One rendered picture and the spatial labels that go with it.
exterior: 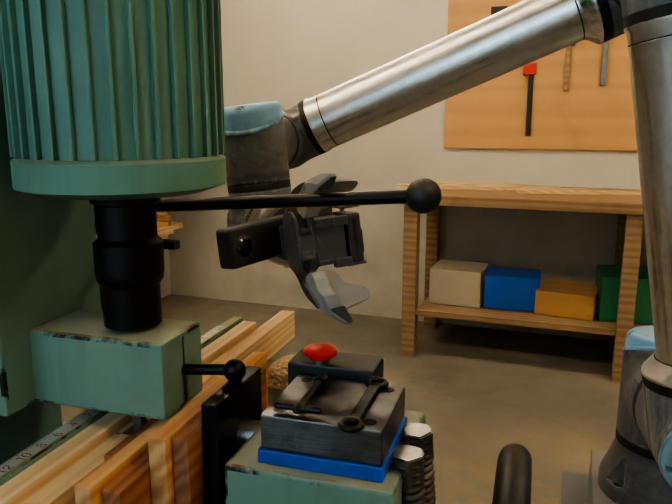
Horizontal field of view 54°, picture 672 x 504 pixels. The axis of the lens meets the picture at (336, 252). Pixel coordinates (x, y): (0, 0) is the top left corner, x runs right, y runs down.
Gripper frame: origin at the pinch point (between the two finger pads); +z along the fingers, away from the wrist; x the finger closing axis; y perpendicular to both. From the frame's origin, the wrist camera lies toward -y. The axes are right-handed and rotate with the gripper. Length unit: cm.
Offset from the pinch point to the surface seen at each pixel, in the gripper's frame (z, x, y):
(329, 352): 8.8, 7.0, -5.3
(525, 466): 20.2, 16.1, 5.7
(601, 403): -149, 114, 176
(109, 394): 0.7, 8.7, -23.2
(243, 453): 11.1, 12.7, -14.4
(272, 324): -25.8, 13.1, -0.2
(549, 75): -225, -32, 225
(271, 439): 13.7, 11.0, -12.7
